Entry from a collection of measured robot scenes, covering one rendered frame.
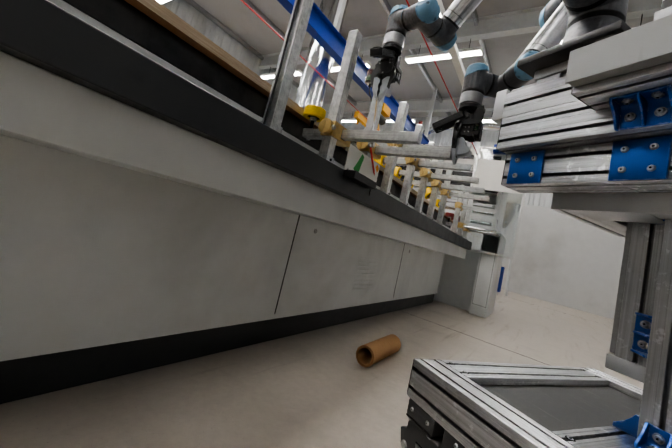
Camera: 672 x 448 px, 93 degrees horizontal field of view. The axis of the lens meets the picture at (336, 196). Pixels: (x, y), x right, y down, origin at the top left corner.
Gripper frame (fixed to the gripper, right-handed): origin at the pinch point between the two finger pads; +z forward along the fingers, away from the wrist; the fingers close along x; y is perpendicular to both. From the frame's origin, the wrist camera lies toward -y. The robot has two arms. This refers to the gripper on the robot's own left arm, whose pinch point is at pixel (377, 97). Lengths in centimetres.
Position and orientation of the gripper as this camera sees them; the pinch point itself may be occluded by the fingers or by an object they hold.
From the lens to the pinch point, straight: 118.1
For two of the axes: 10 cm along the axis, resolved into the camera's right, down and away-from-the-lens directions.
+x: -8.2, -1.4, 5.5
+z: -2.3, 9.7, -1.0
